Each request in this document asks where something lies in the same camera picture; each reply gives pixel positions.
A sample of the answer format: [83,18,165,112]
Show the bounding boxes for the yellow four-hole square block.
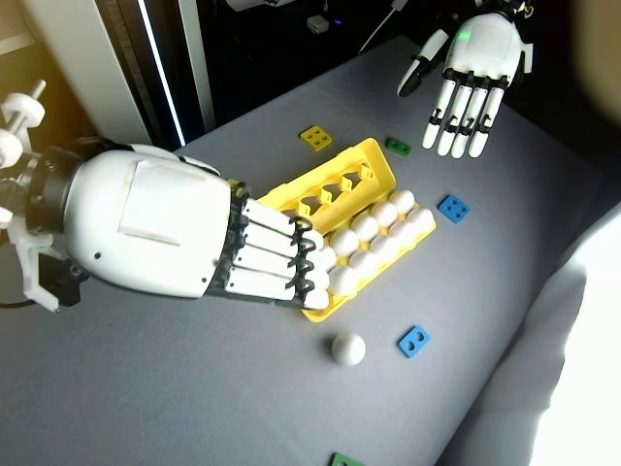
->
[299,124,335,154]

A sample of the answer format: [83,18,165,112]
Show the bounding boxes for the blue two-hole block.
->
[396,325,432,359]

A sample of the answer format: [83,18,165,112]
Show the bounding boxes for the white cabinet with light strip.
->
[18,0,217,161]

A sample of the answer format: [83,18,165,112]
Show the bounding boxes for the blue four-hole square block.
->
[437,194,472,224]

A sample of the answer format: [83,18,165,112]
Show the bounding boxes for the large green two-hole block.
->
[329,451,368,466]

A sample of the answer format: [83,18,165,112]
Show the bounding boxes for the grey table cloth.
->
[0,33,621,466]

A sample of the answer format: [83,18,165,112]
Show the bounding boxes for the white cable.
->
[357,0,409,55]

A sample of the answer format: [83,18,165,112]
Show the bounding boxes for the yellow egg carton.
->
[255,137,438,325]

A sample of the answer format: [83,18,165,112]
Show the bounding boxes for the white device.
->
[225,0,295,12]

